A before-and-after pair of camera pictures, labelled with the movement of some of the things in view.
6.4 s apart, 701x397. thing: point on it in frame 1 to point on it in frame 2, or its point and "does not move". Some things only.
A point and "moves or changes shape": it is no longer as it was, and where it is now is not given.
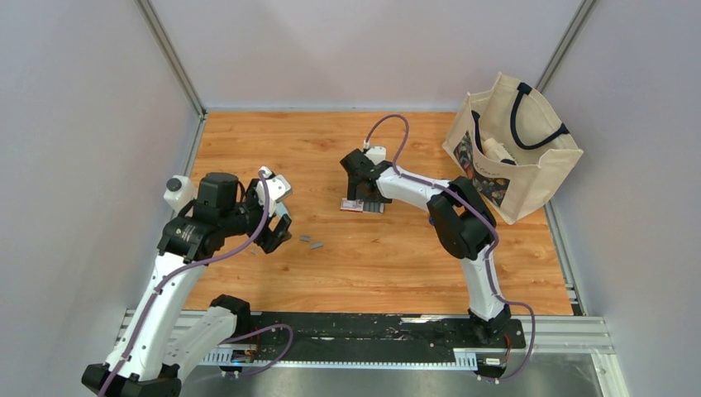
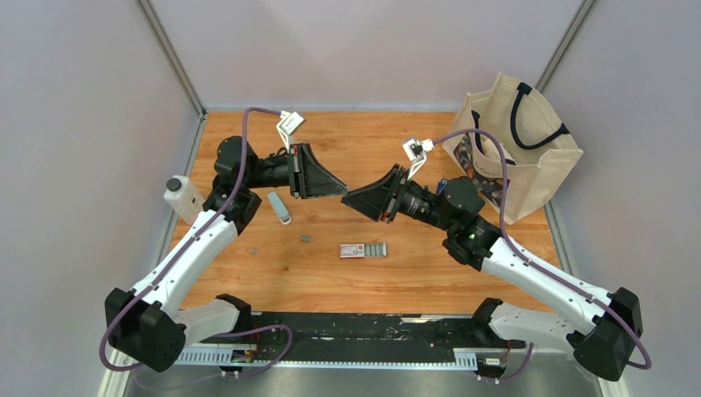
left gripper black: (269, 240) to (308, 178)
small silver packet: (360, 206) moves or changes shape
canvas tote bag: (509, 143) does not move
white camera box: (180, 191) does not move
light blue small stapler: (280, 208) does not move
